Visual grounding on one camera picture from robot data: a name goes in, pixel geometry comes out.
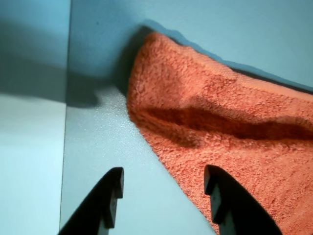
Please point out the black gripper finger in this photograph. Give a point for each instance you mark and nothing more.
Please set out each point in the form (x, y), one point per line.
(97, 203)
(239, 215)

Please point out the orange terry towel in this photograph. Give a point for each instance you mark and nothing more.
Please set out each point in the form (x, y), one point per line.
(244, 171)

